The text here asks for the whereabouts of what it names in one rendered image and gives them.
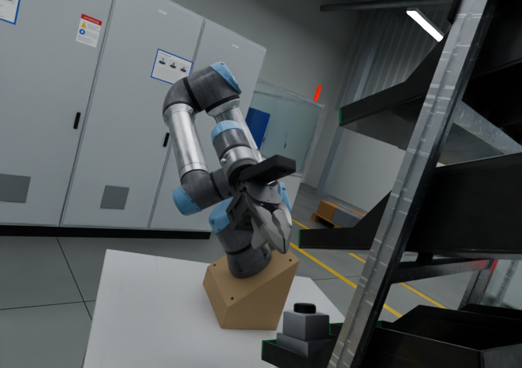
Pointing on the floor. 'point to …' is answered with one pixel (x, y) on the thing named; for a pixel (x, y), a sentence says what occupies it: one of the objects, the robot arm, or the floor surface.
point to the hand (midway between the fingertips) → (283, 243)
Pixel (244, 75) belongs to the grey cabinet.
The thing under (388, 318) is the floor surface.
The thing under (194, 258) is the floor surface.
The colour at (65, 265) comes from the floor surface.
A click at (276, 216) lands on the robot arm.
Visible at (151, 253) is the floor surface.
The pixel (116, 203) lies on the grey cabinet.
